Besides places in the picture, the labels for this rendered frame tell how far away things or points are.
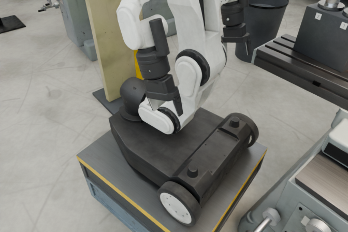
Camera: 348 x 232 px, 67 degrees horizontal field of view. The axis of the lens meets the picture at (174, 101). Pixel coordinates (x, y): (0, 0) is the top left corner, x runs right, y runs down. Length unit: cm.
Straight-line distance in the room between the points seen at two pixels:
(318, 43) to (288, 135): 119
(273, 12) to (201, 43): 193
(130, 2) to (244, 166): 101
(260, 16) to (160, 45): 211
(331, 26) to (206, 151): 69
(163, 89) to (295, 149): 155
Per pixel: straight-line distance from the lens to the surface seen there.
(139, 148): 125
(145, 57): 73
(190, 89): 94
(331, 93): 112
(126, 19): 70
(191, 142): 126
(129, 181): 135
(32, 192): 198
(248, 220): 154
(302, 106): 257
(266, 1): 317
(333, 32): 115
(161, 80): 76
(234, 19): 109
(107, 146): 151
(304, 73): 113
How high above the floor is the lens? 152
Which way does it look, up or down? 40 degrees down
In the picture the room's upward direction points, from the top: straight up
